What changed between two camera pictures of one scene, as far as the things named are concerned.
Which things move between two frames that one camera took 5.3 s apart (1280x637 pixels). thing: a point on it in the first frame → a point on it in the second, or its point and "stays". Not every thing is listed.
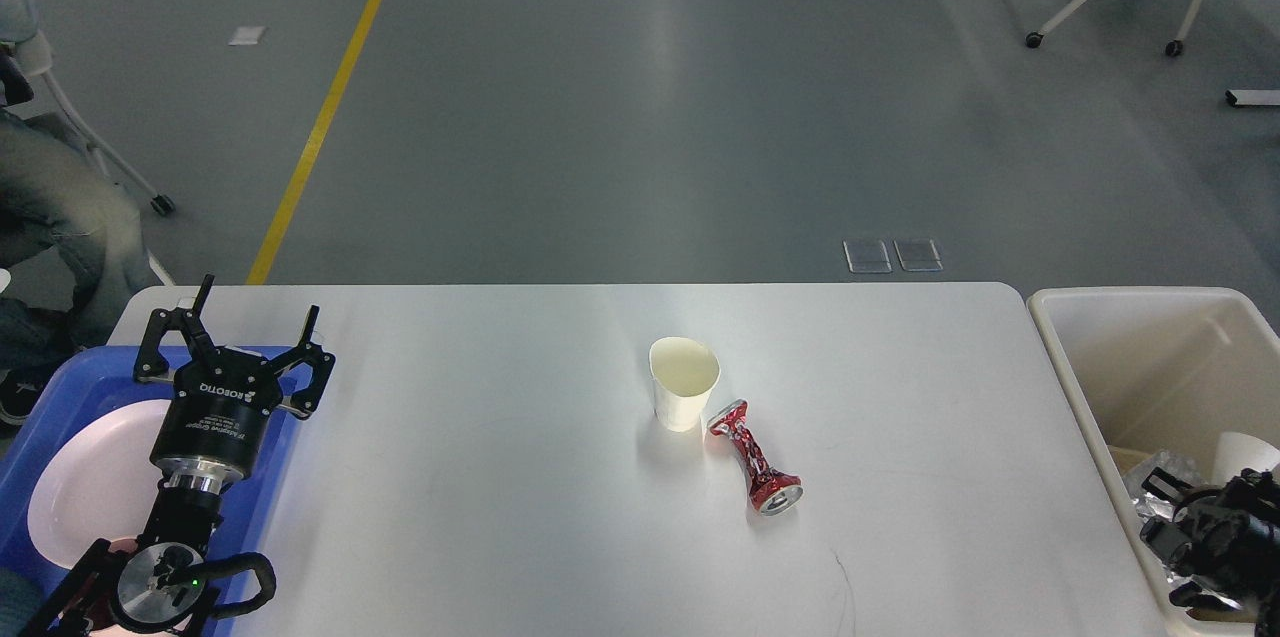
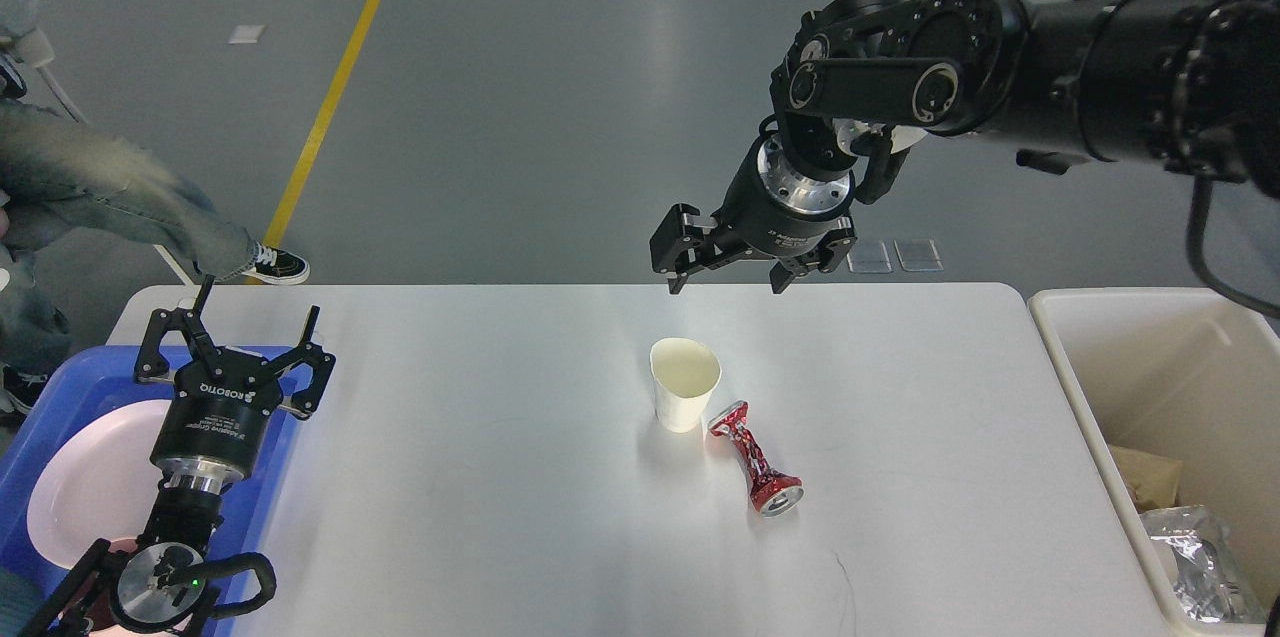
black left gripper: x=221 y=399 stays
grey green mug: x=20 y=597 stays
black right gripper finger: x=1166 y=538 → x=677 y=249
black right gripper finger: x=1192 y=595 → x=832 y=255
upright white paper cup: x=684 y=372 stays
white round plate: x=103 y=488 stays
